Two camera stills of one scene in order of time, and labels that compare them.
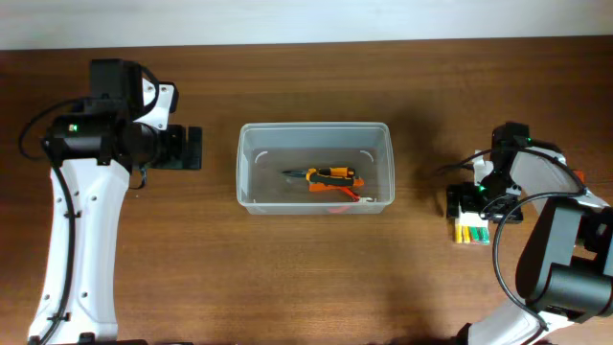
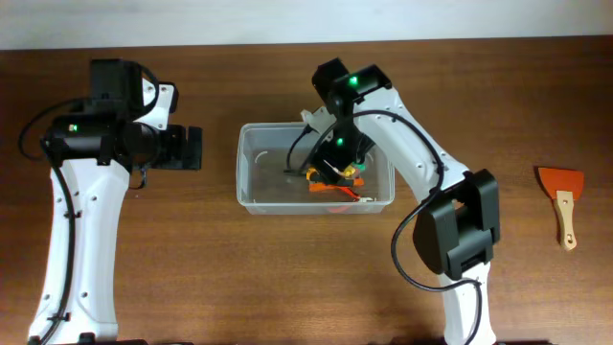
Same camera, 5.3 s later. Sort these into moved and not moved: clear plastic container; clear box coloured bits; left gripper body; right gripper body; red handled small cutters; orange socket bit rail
Moved: clear box coloured bits; right gripper body
Not moved: clear plastic container; left gripper body; red handled small cutters; orange socket bit rail
